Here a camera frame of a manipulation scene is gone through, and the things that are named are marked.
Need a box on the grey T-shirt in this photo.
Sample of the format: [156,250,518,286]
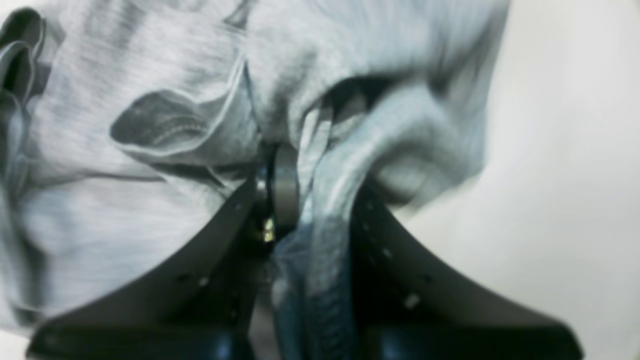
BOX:
[1,0,510,360]

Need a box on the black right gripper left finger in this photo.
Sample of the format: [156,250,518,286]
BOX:
[25,145,299,360]

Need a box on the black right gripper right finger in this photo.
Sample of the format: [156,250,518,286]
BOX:
[350,181,584,360]

